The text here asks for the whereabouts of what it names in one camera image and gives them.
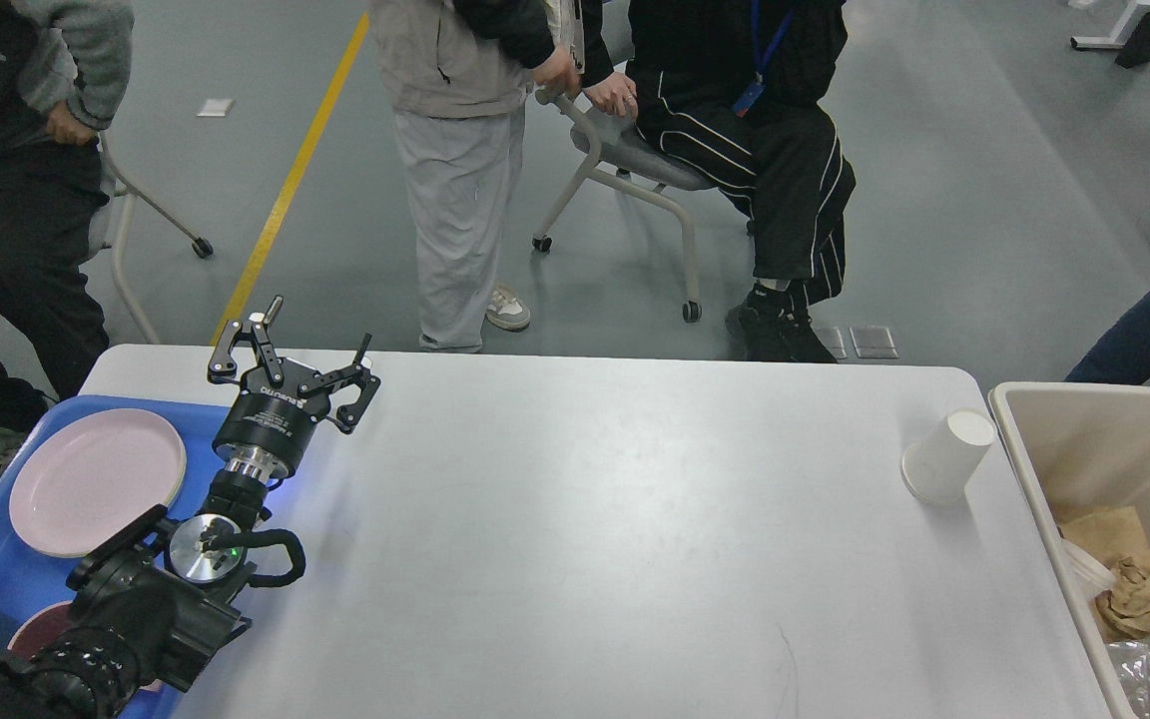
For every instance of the person in grey sweater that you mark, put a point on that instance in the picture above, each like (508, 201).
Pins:
(64, 70)

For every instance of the person in beige coat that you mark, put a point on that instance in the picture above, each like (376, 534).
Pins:
(457, 75)

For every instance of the white paper scrap on floor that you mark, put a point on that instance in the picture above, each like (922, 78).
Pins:
(216, 107)

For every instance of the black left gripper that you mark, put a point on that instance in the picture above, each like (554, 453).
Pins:
(271, 424)

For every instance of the blue plastic tray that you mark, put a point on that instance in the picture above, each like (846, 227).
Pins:
(30, 581)

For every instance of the metal floor socket plate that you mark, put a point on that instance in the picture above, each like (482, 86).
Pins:
(873, 342)
(834, 340)

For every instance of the white desk leg base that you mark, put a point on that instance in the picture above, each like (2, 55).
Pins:
(1129, 39)

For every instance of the person in black tracksuit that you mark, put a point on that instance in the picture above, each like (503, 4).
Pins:
(731, 89)

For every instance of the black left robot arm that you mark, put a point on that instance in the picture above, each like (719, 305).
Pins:
(154, 601)

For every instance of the brown paper bag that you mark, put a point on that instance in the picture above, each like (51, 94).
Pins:
(1111, 534)

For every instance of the pink plate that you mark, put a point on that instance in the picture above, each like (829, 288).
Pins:
(93, 477)

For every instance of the brown paper ball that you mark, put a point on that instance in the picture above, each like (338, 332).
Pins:
(1123, 611)

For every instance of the beige plastic bin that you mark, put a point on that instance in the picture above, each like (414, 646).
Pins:
(1078, 444)

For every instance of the white office chair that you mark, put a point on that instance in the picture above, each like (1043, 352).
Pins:
(618, 158)

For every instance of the pink mug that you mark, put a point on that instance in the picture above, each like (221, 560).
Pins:
(41, 629)

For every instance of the white paper cup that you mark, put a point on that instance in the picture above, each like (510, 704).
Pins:
(938, 468)
(1090, 577)

